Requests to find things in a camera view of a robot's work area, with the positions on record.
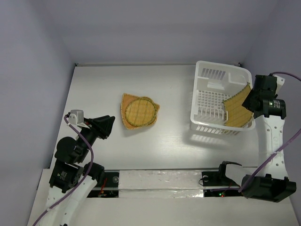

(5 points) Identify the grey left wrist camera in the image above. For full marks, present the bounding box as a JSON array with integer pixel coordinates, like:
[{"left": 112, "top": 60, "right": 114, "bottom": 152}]
[{"left": 68, "top": 109, "right": 85, "bottom": 125}]

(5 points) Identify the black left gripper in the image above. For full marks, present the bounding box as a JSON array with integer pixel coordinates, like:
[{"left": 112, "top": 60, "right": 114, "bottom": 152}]
[{"left": 77, "top": 114, "right": 115, "bottom": 161}]

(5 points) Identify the white plastic dish rack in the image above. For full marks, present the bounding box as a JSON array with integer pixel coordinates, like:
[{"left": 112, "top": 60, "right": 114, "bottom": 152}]
[{"left": 190, "top": 61, "right": 255, "bottom": 135}]

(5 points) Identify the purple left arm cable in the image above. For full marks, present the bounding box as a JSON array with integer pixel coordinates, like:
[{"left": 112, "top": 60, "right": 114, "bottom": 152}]
[{"left": 32, "top": 114, "right": 95, "bottom": 226}]

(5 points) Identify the orange fan-shaped woven plate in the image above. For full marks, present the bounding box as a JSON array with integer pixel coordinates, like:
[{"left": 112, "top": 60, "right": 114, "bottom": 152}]
[{"left": 120, "top": 93, "right": 160, "bottom": 130}]

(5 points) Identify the round yellow-green woven plate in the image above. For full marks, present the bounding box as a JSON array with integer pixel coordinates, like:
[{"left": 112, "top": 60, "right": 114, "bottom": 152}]
[{"left": 124, "top": 97, "right": 156, "bottom": 127}]

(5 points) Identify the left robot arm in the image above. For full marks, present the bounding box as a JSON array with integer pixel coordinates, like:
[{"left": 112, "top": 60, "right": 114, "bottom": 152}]
[{"left": 39, "top": 111, "right": 115, "bottom": 226}]

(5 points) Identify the yellow square bamboo mat plate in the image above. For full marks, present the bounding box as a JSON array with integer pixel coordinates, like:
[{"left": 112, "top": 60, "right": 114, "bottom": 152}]
[{"left": 223, "top": 82, "right": 253, "bottom": 128}]

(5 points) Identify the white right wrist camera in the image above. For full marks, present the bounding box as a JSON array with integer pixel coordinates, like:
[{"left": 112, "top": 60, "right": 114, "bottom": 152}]
[{"left": 274, "top": 75, "right": 285, "bottom": 93}]

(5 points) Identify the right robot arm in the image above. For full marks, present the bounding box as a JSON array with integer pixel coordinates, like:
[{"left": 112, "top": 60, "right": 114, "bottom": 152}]
[{"left": 216, "top": 73, "right": 300, "bottom": 202}]

